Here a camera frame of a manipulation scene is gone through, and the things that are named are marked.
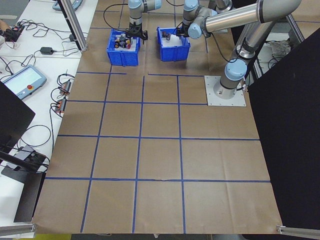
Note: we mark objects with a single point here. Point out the blue bin with batteries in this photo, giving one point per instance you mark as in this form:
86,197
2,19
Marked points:
175,53

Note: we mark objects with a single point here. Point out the dark cylindrical battery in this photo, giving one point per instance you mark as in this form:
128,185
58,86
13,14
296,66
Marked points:
164,33
170,37
167,35

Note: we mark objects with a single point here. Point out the red mushroom push button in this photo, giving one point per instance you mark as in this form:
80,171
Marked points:
128,45

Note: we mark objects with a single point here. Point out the white liner of button bin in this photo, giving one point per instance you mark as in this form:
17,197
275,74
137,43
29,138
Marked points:
135,45

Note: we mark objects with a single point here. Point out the blue bin with push buttons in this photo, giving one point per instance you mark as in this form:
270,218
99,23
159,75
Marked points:
122,58

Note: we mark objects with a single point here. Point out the grey blue teach pendant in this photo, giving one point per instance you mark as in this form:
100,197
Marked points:
57,5

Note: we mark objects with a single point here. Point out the black power adapter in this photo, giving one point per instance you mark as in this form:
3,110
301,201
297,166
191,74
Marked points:
47,50

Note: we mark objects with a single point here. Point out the grey teach pendant white screen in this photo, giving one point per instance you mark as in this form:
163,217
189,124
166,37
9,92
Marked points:
25,80

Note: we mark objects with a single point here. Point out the red black circuit board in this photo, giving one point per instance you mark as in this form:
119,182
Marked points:
13,32

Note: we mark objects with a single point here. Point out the black flat panel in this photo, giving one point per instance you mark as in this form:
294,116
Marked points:
12,117

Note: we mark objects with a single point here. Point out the short aluminium extrusion bar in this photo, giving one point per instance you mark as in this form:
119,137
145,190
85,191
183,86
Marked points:
300,230
15,230

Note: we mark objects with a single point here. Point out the white switch block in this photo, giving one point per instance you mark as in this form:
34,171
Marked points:
121,37

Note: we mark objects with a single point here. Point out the black blue switch block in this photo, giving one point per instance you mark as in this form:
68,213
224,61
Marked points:
122,45

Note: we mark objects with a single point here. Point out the orange yellow switch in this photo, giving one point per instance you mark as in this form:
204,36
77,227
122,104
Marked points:
116,45

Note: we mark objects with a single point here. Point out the aluminium extrusion post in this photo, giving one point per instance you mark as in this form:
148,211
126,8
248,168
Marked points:
74,27

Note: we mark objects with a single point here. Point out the white square base plate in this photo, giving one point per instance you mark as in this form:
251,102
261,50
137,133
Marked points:
212,100

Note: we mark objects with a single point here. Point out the metal frame bars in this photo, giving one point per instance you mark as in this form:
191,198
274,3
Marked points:
296,27

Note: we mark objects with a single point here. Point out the black frame cover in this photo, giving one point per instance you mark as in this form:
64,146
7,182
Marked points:
287,125

